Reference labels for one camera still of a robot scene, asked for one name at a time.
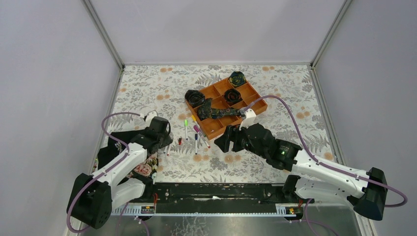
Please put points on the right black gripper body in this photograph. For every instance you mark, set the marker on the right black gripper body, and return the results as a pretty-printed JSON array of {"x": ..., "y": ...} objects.
[{"x": 235, "y": 139}]

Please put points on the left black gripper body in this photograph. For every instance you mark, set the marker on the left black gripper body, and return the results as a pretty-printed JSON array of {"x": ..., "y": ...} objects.
[{"x": 164, "y": 139}]

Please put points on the magenta pen cap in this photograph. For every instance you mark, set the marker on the magenta pen cap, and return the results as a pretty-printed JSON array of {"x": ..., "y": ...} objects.
[{"x": 196, "y": 129}]

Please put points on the white pen blue tip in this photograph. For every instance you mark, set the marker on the white pen blue tip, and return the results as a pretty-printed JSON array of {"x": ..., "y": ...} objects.
[{"x": 196, "y": 147}]

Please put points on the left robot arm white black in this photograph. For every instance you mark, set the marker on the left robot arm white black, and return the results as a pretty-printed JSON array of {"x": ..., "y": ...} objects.
[{"x": 92, "y": 202}]

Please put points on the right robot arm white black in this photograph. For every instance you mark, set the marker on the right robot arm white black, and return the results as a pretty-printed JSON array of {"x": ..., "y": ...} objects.
[{"x": 318, "y": 179}]

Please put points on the black floral cloth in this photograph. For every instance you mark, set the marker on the black floral cloth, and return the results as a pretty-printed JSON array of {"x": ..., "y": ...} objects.
[{"x": 124, "y": 159}]

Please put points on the unrolled dark patterned tie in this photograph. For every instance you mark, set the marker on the unrolled dark patterned tie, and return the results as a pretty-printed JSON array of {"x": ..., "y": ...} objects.
[{"x": 205, "y": 111}]

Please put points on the rolled dark tie centre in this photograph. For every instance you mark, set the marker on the rolled dark tie centre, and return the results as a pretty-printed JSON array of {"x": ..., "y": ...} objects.
[{"x": 232, "y": 96}]

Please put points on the rolled dark tie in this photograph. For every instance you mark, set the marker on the rolled dark tie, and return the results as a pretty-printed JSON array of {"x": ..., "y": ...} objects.
[
  {"x": 194, "y": 98},
  {"x": 237, "y": 79},
  {"x": 232, "y": 96}
]

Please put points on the orange compartment tray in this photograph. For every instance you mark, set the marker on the orange compartment tray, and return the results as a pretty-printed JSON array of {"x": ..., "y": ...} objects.
[{"x": 218, "y": 105}]

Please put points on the floral table cloth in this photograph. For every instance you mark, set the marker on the floral table cloth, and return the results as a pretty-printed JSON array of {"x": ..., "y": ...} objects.
[{"x": 293, "y": 114}]

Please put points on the rolled dark tie left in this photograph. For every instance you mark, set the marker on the rolled dark tie left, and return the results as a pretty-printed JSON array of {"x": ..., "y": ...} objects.
[{"x": 194, "y": 98}]

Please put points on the rolled dark tie top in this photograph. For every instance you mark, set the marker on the rolled dark tie top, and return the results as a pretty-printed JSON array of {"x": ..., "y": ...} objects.
[{"x": 237, "y": 79}]

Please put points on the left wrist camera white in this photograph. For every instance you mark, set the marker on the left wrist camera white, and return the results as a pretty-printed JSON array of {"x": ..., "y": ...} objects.
[{"x": 149, "y": 116}]

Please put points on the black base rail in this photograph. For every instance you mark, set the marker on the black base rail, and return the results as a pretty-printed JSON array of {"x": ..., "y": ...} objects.
[{"x": 219, "y": 198}]

